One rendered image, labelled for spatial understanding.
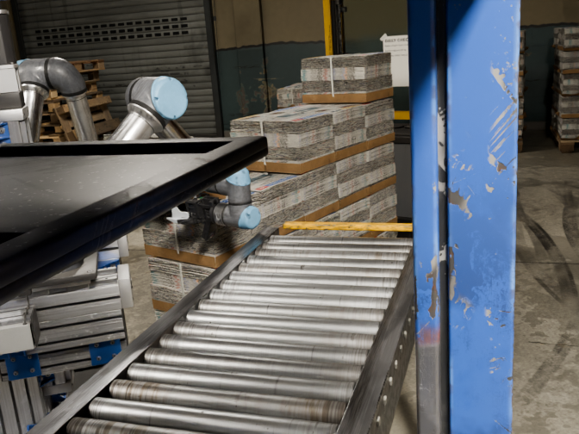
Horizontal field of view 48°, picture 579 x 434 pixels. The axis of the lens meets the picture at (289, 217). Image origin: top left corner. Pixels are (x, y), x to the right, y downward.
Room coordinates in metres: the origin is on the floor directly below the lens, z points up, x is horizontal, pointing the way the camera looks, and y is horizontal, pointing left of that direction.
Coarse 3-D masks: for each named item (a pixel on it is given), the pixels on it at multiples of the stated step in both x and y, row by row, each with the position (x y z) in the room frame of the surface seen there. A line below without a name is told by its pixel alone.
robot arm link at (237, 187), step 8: (232, 176) 2.00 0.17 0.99; (240, 176) 2.00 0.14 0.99; (248, 176) 2.02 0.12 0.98; (216, 184) 2.06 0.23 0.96; (224, 184) 2.03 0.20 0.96; (232, 184) 2.00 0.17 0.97; (240, 184) 2.00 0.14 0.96; (248, 184) 2.01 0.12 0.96; (224, 192) 2.04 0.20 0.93; (232, 192) 2.00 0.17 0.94; (240, 192) 2.00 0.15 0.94; (248, 192) 2.01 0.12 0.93; (232, 200) 2.00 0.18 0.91; (240, 200) 2.00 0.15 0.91; (248, 200) 2.01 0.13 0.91
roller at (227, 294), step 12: (228, 300) 1.50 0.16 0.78; (240, 300) 1.49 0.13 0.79; (252, 300) 1.48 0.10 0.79; (264, 300) 1.47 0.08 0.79; (276, 300) 1.46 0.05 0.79; (288, 300) 1.45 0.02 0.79; (300, 300) 1.45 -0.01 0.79; (312, 300) 1.44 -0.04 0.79; (324, 300) 1.43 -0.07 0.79; (336, 300) 1.42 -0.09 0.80; (348, 300) 1.41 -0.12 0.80; (360, 300) 1.41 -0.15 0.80; (372, 300) 1.40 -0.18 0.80; (384, 300) 1.39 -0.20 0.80
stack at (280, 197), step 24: (336, 168) 2.96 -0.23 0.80; (360, 168) 3.13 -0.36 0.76; (264, 192) 2.51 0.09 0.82; (288, 192) 2.64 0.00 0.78; (312, 192) 2.79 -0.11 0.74; (336, 192) 2.94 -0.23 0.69; (168, 216) 2.39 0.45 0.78; (264, 216) 2.51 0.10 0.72; (288, 216) 2.63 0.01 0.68; (336, 216) 2.92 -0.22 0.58; (360, 216) 3.11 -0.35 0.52; (144, 240) 2.47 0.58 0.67; (168, 240) 2.39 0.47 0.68; (192, 240) 2.31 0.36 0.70; (216, 240) 2.27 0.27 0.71; (240, 240) 2.38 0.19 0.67; (168, 264) 2.41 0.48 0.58; (192, 264) 2.34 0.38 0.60; (168, 288) 2.41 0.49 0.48; (192, 288) 2.34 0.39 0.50
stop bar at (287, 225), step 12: (288, 228) 2.02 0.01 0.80; (300, 228) 2.01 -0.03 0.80; (312, 228) 1.99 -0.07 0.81; (324, 228) 1.98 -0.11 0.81; (336, 228) 1.97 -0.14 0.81; (348, 228) 1.96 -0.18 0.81; (360, 228) 1.94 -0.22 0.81; (372, 228) 1.93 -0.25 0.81; (384, 228) 1.92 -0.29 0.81; (396, 228) 1.91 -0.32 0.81; (408, 228) 1.90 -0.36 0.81
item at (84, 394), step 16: (256, 240) 1.92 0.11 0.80; (240, 256) 1.79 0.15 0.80; (224, 272) 1.66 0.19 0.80; (208, 288) 1.54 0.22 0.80; (176, 304) 1.46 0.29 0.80; (192, 304) 1.45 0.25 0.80; (160, 320) 1.37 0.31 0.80; (176, 320) 1.36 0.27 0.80; (144, 336) 1.29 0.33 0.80; (160, 336) 1.29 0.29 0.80; (128, 352) 1.22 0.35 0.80; (144, 352) 1.22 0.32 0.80; (112, 368) 1.16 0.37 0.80; (96, 384) 1.10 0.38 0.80; (64, 400) 1.04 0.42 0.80; (80, 400) 1.04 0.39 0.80; (48, 416) 1.00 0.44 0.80; (64, 416) 0.99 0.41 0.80; (80, 416) 1.01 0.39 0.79; (32, 432) 0.95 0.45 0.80; (48, 432) 0.95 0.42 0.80; (64, 432) 0.96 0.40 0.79
